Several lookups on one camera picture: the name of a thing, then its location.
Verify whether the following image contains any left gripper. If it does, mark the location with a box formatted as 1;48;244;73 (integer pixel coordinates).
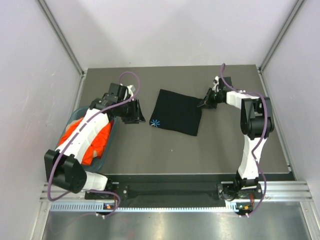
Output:
117;98;145;124

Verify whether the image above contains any black t-shirt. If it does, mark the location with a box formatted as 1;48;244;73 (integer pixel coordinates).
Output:
149;89;202;137

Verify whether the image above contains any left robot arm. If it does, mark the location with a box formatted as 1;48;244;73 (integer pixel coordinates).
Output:
44;83;145;199

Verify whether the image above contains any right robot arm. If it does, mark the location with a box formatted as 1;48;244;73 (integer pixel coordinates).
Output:
197;87;275;200

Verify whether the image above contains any orange t-shirt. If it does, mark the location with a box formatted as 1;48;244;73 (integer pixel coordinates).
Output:
58;121;112;165

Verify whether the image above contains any beige garment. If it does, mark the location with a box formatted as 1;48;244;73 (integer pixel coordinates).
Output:
65;118;82;132

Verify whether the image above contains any teal plastic basket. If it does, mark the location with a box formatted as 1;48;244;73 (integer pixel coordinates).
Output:
60;106;119;173

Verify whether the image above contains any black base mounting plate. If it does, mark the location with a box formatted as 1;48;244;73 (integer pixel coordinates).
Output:
84;174;263;208

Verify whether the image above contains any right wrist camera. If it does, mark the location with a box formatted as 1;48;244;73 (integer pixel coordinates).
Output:
212;76;233;93

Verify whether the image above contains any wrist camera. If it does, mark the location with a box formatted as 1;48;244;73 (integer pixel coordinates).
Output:
108;83;136;103
212;76;233;93

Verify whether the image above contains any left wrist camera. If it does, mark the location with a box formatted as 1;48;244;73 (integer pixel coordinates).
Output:
108;83;136;103

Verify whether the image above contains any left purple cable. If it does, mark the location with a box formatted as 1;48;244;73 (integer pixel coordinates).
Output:
47;71;141;218

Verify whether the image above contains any purple cable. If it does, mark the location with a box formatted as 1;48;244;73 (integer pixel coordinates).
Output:
47;71;141;218
218;62;270;217

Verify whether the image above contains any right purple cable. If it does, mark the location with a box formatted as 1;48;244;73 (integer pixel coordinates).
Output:
218;62;270;217

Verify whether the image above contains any left corner aluminium post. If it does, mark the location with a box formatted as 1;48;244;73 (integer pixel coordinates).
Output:
36;0;85;76

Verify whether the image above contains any corner aluminium post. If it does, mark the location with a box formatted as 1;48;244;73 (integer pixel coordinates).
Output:
36;0;85;76
257;0;306;74

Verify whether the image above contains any slotted cable duct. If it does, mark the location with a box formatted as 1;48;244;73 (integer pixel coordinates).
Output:
50;201;239;213

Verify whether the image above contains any aluminium frame rail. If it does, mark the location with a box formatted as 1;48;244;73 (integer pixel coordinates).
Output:
39;181;313;202

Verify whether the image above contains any right corner aluminium post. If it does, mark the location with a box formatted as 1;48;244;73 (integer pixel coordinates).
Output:
257;0;306;74

